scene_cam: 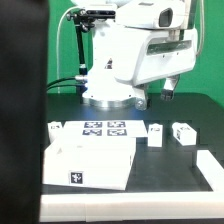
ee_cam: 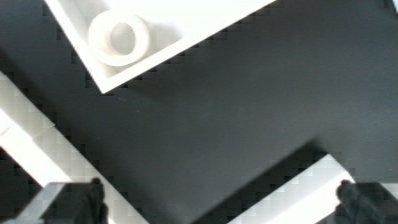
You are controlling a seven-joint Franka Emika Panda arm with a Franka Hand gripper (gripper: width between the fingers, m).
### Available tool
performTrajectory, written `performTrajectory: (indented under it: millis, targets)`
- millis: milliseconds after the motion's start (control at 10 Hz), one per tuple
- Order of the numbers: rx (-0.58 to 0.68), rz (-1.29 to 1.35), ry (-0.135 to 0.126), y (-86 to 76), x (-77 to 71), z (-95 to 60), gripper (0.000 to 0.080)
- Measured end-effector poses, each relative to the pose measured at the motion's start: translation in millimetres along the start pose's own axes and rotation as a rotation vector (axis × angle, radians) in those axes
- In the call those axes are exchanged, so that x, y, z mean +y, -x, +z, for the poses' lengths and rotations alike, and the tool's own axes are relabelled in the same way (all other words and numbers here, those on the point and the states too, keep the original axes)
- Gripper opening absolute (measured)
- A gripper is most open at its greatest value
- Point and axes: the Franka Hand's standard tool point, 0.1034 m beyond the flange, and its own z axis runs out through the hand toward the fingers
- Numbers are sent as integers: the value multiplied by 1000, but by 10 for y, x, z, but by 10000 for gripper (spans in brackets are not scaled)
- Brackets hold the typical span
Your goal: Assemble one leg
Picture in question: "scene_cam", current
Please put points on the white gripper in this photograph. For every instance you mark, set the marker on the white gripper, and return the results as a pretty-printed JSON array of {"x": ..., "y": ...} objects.
[{"x": 143, "y": 56}]

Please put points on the white square tabletop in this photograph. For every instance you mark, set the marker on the white square tabletop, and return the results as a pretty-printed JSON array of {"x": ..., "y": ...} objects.
[{"x": 92, "y": 162}]

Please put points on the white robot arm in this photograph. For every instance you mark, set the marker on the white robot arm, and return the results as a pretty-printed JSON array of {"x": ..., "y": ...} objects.
[{"x": 103, "y": 90}]

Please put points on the white base tag plate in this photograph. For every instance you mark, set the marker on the white base tag plate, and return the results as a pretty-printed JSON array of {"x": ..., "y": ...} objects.
[{"x": 109, "y": 128}]

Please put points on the dark foreground occluder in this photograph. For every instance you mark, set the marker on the dark foreground occluder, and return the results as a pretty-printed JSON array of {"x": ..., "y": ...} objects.
[{"x": 23, "y": 73}]

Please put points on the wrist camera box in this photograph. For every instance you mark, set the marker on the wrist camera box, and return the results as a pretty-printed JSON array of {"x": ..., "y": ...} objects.
[{"x": 151, "y": 14}]

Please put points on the white right obstacle wall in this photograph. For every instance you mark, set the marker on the white right obstacle wall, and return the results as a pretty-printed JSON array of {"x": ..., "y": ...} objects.
[{"x": 210, "y": 168}]

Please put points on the white obstacle wall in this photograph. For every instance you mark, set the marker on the white obstacle wall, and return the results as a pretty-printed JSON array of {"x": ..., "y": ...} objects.
[
  {"x": 210, "y": 168},
  {"x": 132, "y": 206}
]

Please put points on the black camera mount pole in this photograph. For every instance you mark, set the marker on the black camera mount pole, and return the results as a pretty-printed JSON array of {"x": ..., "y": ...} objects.
[{"x": 80, "y": 43}]

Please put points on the white front obstacle wall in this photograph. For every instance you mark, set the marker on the white front obstacle wall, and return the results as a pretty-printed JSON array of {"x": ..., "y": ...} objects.
[{"x": 132, "y": 206}]

